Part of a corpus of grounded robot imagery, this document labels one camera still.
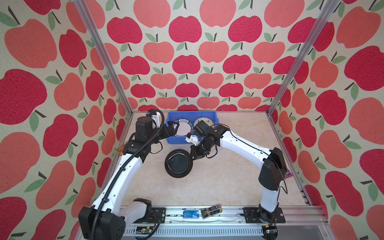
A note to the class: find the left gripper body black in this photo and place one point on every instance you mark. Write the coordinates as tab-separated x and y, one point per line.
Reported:
162	132

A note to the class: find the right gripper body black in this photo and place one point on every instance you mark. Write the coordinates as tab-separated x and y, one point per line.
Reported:
201	148

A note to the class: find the green rim plate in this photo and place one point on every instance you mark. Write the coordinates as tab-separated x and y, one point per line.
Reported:
185	127

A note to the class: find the black plate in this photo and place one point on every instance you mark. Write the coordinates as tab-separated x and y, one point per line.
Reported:
178	163

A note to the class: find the cream floral plate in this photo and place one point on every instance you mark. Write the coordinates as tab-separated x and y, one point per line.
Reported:
208	121

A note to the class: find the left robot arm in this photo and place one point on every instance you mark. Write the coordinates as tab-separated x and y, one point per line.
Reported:
105	219

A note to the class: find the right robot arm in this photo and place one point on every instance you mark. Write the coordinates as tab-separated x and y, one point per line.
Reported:
271	162

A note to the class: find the blue plastic bin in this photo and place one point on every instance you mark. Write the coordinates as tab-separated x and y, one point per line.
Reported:
191	116

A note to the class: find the green orange snack packet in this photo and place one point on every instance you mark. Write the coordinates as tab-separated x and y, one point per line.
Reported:
120	150

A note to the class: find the black cylindrical part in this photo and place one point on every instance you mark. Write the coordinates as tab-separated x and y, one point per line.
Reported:
211	211

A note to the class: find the blue small box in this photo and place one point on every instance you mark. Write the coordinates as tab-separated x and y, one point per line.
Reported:
191	214

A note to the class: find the purple candy bag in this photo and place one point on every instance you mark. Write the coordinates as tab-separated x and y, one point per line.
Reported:
288	174

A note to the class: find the green circuit board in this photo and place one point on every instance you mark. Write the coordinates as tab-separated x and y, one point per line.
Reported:
143	230

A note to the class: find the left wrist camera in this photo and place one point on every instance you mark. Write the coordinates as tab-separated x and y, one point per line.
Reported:
147	126

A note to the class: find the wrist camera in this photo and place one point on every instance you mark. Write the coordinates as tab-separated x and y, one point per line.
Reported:
199	132
147	126

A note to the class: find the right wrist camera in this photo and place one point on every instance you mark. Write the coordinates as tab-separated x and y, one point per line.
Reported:
199	132

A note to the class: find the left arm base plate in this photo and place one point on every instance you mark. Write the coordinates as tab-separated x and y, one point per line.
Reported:
156	214

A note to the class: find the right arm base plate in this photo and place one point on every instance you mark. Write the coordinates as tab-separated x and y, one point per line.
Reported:
253	215

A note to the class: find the aluminium front rail frame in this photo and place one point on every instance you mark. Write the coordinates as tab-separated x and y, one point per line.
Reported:
302	223

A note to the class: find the left aluminium post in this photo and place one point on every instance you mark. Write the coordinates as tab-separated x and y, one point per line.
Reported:
90	24

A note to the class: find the aluminium post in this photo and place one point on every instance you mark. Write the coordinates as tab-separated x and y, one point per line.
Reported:
319	24
90	24

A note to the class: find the right aluminium post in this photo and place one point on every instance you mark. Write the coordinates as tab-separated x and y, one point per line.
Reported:
319	24

